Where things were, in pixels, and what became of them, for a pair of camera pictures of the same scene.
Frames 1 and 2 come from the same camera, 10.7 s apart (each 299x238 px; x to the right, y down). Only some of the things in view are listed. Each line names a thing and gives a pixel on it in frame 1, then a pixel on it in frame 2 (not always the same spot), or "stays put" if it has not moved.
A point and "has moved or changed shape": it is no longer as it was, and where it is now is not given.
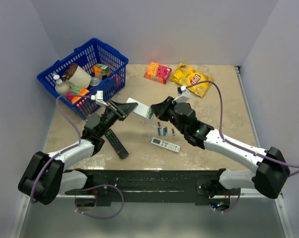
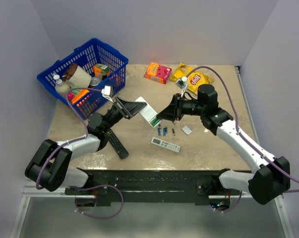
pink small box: x=69 y=97 stays put
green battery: x=150 y=115 -> x=155 y=123
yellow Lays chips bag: x=185 y=76 stays put
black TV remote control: x=118 y=146 stays put
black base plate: x=153 y=187 stays put
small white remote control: x=141 y=109 has moved or changed shape
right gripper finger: x=158 y=109 -> x=169 y=112
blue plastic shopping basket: x=86 y=80 stays put
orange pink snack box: x=157 y=73 stays put
